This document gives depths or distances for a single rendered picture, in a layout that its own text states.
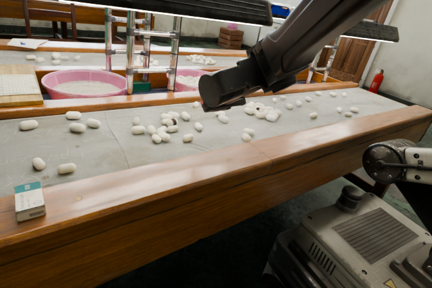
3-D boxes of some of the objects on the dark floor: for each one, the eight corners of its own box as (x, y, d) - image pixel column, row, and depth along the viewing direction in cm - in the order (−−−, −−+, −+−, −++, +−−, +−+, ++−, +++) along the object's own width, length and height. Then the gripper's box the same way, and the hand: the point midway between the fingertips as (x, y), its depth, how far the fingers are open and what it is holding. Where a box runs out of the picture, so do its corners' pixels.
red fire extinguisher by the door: (376, 97, 463) (389, 69, 442) (372, 98, 452) (385, 70, 431) (368, 94, 472) (380, 67, 451) (364, 95, 461) (377, 67, 440)
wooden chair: (34, 98, 239) (18, -14, 199) (31, 82, 269) (17, -18, 230) (87, 96, 264) (83, -5, 224) (80, 81, 294) (74, -9, 254)
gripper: (224, 101, 48) (186, 121, 61) (263, 97, 54) (222, 116, 67) (215, 66, 49) (180, 93, 62) (255, 65, 55) (215, 90, 67)
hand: (204, 103), depth 64 cm, fingers closed
